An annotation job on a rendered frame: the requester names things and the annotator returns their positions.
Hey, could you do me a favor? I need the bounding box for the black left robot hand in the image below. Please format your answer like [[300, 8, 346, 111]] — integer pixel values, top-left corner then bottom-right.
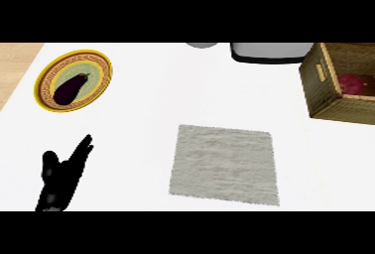
[[34, 133, 95, 212]]

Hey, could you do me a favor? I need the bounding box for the grey fabric placemat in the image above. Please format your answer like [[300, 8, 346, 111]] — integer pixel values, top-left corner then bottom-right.
[[167, 124, 282, 207]]

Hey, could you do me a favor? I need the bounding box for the brown wicker basket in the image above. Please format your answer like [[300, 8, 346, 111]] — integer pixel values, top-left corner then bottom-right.
[[297, 43, 375, 126]]

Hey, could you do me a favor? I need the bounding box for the dark purple eggplant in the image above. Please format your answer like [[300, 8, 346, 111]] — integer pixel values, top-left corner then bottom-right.
[[52, 72, 94, 106]]

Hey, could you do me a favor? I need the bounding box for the yellow patterned round plate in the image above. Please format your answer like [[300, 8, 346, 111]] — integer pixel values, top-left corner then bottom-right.
[[33, 49, 114, 113]]

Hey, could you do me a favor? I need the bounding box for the grey rounded object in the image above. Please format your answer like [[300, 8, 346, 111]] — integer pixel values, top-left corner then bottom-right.
[[185, 43, 220, 50]]

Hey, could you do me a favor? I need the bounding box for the red round fruit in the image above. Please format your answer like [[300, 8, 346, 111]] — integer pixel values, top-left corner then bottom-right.
[[339, 73, 368, 96]]

